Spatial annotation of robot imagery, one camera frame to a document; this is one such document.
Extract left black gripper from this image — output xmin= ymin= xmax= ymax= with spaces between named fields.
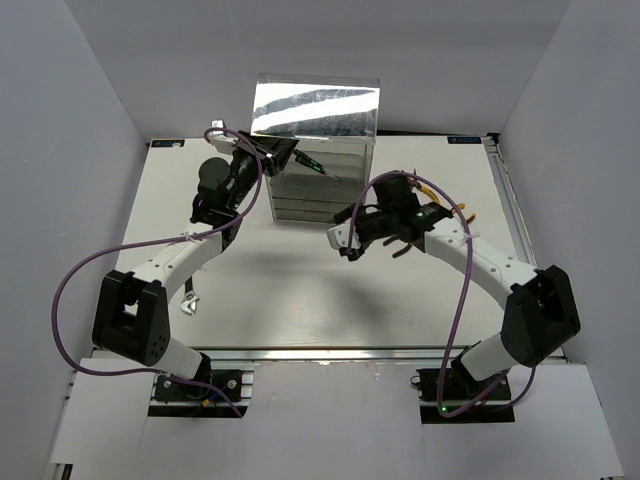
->
xmin=226 ymin=129 xmax=301 ymax=212

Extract green black screwdriver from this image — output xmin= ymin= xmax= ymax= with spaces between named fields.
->
xmin=293 ymin=149 xmax=339 ymax=180

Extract yellow handled needle-nose pliers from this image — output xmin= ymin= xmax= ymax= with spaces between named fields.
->
xmin=412 ymin=172 xmax=477 ymax=221

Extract clear plastic drawer cabinet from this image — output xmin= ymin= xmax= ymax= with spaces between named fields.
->
xmin=267 ymin=137 xmax=376 ymax=223

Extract clear hinged cabinet lid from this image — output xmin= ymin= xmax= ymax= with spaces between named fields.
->
xmin=250 ymin=73 xmax=381 ymax=144

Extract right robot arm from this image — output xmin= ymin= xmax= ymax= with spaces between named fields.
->
xmin=327 ymin=175 xmax=581 ymax=399

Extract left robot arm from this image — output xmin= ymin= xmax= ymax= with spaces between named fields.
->
xmin=92 ymin=127 xmax=297 ymax=399

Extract left blue label sticker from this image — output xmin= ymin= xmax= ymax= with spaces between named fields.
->
xmin=149 ymin=139 xmax=185 ymax=148

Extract blue label sticker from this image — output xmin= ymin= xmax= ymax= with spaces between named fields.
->
xmin=447 ymin=136 xmax=483 ymax=145
xmin=149 ymin=139 xmax=185 ymax=148

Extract right blue label sticker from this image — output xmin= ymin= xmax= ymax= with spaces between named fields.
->
xmin=447 ymin=136 xmax=483 ymax=145

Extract silver adjustable wrench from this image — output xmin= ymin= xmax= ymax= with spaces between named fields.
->
xmin=180 ymin=277 xmax=200 ymax=316

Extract orange handled pliers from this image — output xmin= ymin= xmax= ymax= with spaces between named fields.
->
xmin=382 ymin=237 xmax=416 ymax=259

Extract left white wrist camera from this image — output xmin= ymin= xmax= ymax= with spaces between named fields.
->
xmin=204 ymin=119 xmax=237 ymax=155

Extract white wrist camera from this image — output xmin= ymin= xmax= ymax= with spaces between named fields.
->
xmin=327 ymin=222 xmax=361 ymax=250
xmin=204 ymin=119 xmax=237 ymax=155

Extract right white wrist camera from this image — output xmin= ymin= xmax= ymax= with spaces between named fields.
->
xmin=327 ymin=222 xmax=361 ymax=250

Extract right aluminium rail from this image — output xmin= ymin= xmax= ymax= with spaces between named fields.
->
xmin=483 ymin=135 xmax=580 ymax=368

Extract aluminium rail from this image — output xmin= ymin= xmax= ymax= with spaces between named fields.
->
xmin=202 ymin=347 xmax=444 ymax=362
xmin=483 ymin=135 xmax=580 ymax=368

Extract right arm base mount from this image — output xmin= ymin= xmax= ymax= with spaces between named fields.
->
xmin=410 ymin=368 xmax=515 ymax=425

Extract front aluminium rail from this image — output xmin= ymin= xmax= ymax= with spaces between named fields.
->
xmin=202 ymin=347 xmax=444 ymax=362

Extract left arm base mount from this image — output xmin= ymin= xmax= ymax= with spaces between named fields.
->
xmin=148 ymin=369 xmax=253 ymax=419

